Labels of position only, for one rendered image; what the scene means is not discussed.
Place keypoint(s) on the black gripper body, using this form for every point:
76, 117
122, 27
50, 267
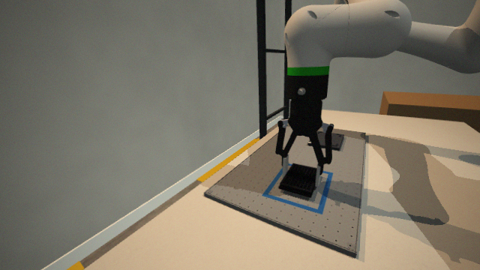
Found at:
304, 114

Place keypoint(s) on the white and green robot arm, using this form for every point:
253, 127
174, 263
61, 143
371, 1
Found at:
315, 34

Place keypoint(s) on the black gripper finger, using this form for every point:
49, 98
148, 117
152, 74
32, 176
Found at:
282, 124
327, 129

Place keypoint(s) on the blue taped rectangular outline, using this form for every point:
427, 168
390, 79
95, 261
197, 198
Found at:
322, 201

